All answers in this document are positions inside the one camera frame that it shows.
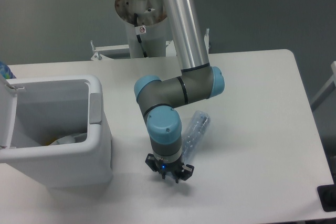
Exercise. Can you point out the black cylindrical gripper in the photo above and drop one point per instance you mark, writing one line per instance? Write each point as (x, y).
(177, 168)

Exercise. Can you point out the clear plastic water bottle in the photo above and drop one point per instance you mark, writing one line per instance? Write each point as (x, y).
(194, 134)

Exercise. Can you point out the white paper wrapper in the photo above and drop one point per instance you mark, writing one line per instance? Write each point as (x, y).
(70, 139)

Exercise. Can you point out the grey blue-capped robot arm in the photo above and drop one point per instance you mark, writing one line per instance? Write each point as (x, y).
(158, 99)

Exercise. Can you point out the white open trash can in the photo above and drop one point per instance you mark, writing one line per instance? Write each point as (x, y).
(34, 110)

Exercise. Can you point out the blue patterned object left edge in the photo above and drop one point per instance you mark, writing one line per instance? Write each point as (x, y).
(6, 71)

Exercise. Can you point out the white metal frame bracket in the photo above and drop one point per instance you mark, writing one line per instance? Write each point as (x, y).
(123, 51)

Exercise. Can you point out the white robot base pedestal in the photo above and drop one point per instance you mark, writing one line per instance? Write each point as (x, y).
(146, 26)

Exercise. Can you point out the black table clamp mount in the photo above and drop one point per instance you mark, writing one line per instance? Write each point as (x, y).
(327, 197)

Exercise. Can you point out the white frame leg right edge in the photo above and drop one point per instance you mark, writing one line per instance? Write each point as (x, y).
(324, 91)

